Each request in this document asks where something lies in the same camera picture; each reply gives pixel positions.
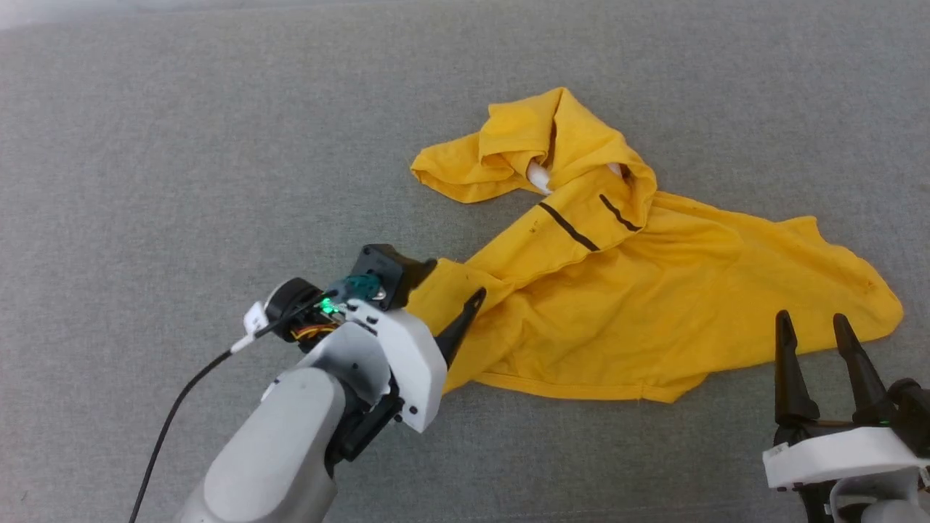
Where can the yellow cartoon print garment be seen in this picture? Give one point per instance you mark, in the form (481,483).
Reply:
(654,290)

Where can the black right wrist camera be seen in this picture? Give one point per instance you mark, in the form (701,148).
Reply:
(914,414)

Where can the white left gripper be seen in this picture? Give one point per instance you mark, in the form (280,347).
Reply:
(414,356)

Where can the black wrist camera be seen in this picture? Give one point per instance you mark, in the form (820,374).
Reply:
(914,414)
(381,265)

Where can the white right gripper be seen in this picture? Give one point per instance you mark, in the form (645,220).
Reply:
(835,454)

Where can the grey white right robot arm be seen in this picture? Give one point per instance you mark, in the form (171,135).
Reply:
(894,508)

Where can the grey fabric sofa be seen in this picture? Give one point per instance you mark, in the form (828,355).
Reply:
(218,145)

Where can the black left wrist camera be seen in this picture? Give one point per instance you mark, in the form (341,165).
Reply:
(381,265)

